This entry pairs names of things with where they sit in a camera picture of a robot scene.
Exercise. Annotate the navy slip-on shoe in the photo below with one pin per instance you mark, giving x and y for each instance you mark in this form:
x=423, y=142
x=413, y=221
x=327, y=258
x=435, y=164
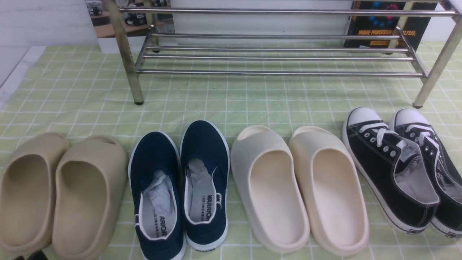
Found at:
x=153, y=173
x=205, y=161

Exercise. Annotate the silver metal shoe rack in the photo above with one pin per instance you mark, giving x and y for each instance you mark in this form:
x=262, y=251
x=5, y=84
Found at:
x=399, y=48

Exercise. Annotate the cream left slide sandal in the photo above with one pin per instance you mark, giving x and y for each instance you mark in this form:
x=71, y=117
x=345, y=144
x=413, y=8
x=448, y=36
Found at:
x=263, y=170

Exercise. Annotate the cream slide sandal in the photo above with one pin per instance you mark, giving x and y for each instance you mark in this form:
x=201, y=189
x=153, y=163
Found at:
x=330, y=188
x=263, y=170

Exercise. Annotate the cream right slide sandal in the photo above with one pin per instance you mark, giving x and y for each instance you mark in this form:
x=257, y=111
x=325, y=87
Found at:
x=330, y=188

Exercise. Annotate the tan right slide sandal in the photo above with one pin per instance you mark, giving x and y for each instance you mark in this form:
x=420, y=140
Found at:
x=90, y=184

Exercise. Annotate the tan slide sandal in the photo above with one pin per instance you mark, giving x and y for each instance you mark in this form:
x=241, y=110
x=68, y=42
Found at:
x=28, y=194
x=90, y=184

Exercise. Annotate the green checked table cloth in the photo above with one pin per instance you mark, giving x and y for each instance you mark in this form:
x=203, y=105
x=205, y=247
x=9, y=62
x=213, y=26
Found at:
x=80, y=91

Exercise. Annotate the black left canvas sneaker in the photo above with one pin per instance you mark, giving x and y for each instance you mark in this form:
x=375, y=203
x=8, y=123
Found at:
x=394, y=168

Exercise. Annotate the black canvas sneaker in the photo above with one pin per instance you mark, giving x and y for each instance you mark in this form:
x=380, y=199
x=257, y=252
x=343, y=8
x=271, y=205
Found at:
x=445, y=178
x=394, y=168

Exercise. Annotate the tan left slide sandal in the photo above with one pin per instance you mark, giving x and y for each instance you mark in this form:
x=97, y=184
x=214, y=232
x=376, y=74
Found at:
x=28, y=194

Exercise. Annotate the black image processing book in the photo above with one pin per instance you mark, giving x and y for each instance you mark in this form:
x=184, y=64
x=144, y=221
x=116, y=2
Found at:
x=413, y=29

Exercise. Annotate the black right canvas sneaker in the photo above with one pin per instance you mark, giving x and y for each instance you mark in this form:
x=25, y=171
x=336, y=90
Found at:
x=445, y=178

